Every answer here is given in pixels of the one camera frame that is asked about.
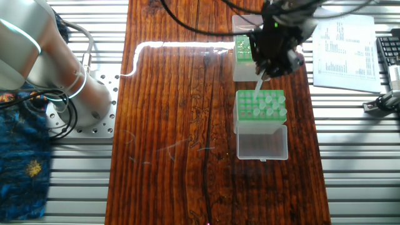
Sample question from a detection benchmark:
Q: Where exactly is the brown wooden board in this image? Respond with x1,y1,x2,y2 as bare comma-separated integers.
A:
105,0,332,225

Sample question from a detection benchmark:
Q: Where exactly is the tall green pipette tip holder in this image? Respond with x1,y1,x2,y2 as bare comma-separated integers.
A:
234,89,289,161

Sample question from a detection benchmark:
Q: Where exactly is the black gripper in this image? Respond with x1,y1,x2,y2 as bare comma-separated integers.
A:
249,0,319,79

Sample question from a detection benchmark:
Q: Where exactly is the clear large pipette tip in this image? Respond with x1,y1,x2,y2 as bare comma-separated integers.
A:
252,70,266,101

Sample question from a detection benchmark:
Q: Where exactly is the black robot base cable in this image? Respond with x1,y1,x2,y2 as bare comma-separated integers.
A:
25,87,77,139

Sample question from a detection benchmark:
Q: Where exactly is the blue patterned cloth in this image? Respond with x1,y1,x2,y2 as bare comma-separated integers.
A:
0,81,54,219

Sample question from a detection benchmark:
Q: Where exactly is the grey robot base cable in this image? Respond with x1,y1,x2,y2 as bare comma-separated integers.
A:
59,22,96,82

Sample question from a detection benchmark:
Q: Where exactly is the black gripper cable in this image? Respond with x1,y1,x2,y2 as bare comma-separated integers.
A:
159,0,376,35

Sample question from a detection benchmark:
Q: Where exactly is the black keyboard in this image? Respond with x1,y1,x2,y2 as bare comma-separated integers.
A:
375,36,400,66

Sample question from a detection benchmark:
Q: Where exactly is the printed white paper sheet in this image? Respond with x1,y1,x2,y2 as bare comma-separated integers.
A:
311,12,382,94

